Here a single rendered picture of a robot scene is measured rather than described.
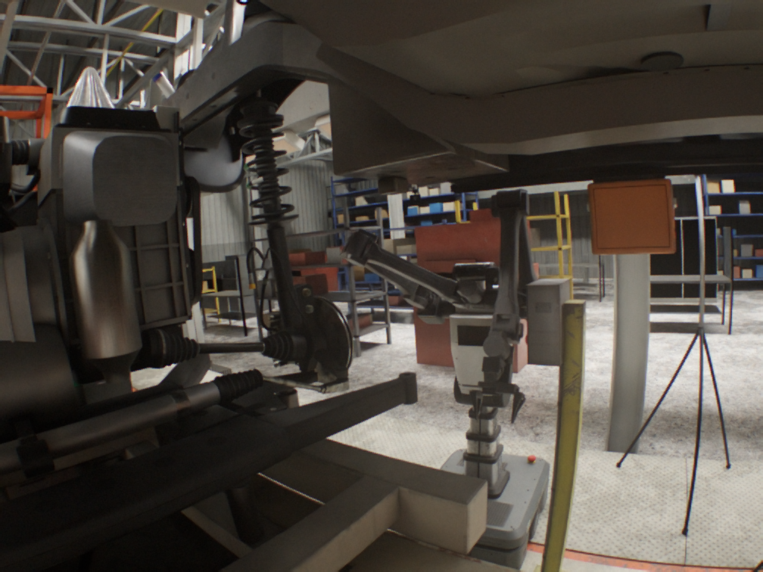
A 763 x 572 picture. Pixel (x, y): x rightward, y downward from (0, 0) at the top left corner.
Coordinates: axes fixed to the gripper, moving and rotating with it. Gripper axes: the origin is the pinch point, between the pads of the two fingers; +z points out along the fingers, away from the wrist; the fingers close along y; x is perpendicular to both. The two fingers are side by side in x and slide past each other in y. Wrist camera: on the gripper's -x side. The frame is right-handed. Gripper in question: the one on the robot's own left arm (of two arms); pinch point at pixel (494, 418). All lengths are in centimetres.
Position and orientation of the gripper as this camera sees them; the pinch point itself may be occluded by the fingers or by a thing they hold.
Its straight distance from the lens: 112.1
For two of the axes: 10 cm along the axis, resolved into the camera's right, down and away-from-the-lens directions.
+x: 4.8, 3.8, 7.9
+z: -1.9, 9.2, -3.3
